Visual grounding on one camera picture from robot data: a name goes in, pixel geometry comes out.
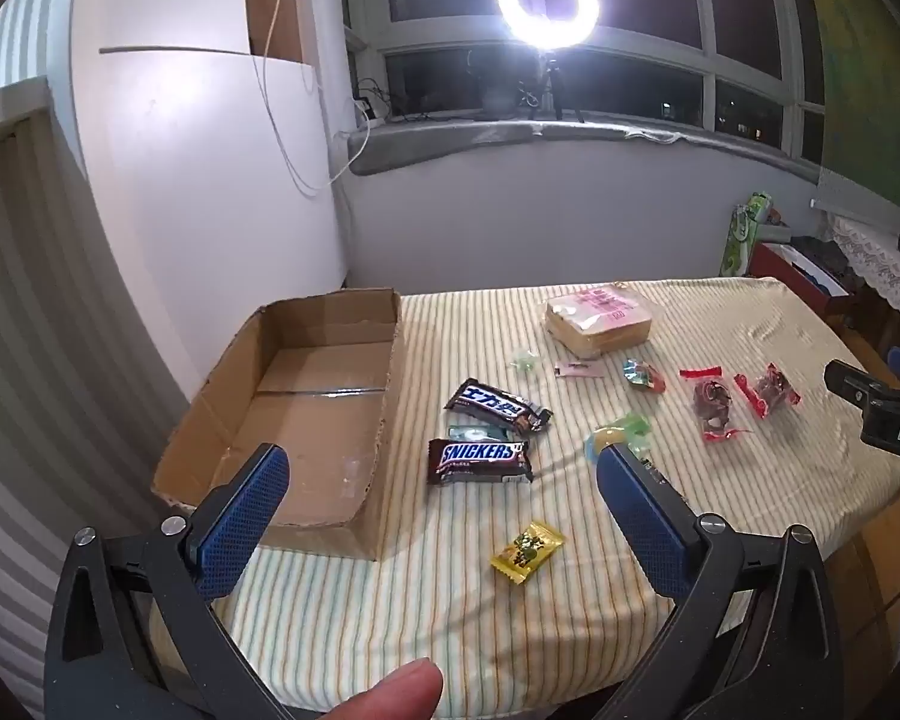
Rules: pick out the black tripod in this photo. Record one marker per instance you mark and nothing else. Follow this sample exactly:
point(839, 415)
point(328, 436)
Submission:
point(551, 86)

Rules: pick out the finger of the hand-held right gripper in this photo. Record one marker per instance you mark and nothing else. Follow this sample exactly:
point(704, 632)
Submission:
point(847, 379)

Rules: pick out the green bag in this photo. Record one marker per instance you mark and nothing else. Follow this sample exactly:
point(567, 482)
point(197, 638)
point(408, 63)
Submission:
point(739, 240)

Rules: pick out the red box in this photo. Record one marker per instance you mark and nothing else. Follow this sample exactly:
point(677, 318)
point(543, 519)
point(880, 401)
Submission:
point(787, 277)

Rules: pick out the brown board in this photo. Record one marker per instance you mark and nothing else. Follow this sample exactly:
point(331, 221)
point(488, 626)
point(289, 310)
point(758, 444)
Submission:
point(274, 7)

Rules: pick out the yellow candy packet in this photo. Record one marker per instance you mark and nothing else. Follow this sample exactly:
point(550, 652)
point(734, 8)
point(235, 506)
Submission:
point(526, 551)

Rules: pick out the white cabinet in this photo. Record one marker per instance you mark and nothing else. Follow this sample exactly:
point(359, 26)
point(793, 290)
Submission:
point(195, 202)

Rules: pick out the red clear snack packet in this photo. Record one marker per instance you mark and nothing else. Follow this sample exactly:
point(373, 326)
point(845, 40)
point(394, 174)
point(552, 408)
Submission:
point(709, 405)
point(769, 390)

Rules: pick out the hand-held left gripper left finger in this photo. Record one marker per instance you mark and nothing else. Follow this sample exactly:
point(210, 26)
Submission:
point(244, 517)

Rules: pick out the window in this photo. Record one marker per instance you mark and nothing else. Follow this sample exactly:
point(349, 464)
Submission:
point(645, 30)

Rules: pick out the white lace cloth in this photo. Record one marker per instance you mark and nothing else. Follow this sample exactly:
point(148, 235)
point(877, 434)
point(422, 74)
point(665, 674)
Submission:
point(877, 262)

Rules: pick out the brown chocolate bar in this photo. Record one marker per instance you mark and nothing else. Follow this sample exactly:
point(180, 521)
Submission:
point(476, 457)

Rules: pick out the colourful wrapped candy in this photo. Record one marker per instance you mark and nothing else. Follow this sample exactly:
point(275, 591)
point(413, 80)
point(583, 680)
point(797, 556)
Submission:
point(643, 376)

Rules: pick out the person's left hand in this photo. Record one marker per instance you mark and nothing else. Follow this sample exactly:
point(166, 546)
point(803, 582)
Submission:
point(386, 694)

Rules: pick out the cardboard box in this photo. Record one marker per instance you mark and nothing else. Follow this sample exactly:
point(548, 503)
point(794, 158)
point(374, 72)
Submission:
point(307, 405)

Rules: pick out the green wall hanging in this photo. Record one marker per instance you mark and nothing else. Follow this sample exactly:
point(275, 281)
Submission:
point(870, 75)

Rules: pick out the clear blue candy wrapper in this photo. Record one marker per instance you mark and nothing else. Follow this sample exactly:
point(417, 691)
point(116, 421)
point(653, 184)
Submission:
point(480, 433)

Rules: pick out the green yellow jelly cup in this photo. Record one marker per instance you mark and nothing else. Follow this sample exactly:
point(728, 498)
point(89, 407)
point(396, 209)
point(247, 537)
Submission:
point(615, 431)

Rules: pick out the pink candy sachet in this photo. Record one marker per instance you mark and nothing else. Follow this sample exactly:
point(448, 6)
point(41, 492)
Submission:
point(577, 370)

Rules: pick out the dark chocolate bar blue print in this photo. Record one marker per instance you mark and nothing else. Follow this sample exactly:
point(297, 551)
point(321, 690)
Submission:
point(491, 403)

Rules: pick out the small green candy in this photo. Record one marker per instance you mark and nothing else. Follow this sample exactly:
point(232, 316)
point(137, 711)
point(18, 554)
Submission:
point(526, 361)

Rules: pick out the white power strip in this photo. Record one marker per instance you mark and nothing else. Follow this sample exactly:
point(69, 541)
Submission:
point(365, 111)

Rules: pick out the sliced bread packet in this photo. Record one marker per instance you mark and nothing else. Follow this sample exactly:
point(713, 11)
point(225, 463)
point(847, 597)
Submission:
point(600, 315)

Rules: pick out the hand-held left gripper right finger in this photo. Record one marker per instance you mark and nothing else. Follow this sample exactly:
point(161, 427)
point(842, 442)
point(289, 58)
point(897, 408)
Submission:
point(645, 521)

